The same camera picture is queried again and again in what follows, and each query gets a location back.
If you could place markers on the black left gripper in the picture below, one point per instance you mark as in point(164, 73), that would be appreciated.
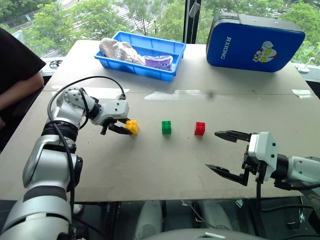
point(108, 123)

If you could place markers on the purple patterned pouch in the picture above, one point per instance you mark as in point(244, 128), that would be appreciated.
point(160, 62)

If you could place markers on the grey rounded shape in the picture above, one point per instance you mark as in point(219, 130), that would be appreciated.
point(150, 220)
point(215, 217)

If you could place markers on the person's bare forearm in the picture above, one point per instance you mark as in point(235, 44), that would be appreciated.
point(17, 92)

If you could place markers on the black eyeglasses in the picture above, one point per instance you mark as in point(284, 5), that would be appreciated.
point(55, 64)

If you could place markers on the small white stand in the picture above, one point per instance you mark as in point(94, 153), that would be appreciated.
point(306, 66)

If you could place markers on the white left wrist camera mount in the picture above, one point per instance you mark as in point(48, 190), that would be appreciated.
point(117, 109)

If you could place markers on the person's black shirt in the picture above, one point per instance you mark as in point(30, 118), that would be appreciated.
point(15, 57)

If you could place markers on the red building block cube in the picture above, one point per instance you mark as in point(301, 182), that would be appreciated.
point(200, 128)

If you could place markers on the green building block cube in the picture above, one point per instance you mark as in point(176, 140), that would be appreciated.
point(166, 127)

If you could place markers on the yellow building block cube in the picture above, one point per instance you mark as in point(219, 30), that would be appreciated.
point(132, 127)

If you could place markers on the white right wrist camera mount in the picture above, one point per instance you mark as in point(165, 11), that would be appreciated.
point(266, 150)

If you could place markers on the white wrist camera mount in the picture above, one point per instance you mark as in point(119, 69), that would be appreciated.
point(117, 109)
point(266, 150)

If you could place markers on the blue cartoon print case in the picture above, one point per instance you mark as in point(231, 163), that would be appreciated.
point(252, 45)

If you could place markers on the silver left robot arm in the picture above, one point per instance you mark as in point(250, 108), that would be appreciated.
point(47, 160)

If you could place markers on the blue plastic bin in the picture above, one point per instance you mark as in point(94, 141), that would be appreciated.
point(160, 51)

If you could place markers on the white crumpled cloth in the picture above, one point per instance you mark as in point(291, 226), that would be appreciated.
point(120, 51)

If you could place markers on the black window frame post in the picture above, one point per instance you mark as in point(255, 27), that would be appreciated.
point(191, 27)

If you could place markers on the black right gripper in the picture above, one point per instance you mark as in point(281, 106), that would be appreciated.
point(248, 160)

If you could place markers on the grey robot torso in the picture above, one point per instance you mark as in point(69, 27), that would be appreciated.
point(200, 235)

